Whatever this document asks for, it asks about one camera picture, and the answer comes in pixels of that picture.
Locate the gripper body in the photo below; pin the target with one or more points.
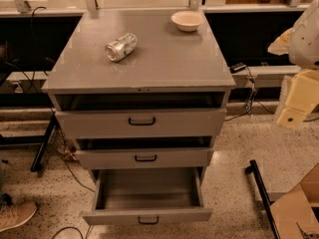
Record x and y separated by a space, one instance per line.
306 39

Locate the grey bottom drawer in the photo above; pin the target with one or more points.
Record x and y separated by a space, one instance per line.
147 197

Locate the grey drawer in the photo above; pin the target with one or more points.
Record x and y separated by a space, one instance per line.
133 124
147 197
144 158

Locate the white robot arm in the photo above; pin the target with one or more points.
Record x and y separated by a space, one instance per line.
301 41

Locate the grey top drawer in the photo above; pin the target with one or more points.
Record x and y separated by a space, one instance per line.
133 124

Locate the grey middle drawer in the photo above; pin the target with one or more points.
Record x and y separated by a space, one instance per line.
144 158

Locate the black power adapter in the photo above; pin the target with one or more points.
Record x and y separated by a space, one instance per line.
237 68

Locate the black metal stand leg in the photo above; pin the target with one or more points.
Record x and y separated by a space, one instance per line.
253 168

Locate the cardboard box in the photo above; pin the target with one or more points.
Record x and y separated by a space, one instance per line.
294 212

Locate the white paper bowl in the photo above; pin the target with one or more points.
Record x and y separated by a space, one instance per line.
187 21

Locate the silver soda can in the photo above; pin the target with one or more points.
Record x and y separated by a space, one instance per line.
121 47

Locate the black table leg left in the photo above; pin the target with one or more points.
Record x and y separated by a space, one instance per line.
36 165

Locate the tan sneaker shoe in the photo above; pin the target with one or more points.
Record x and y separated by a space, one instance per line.
13 216

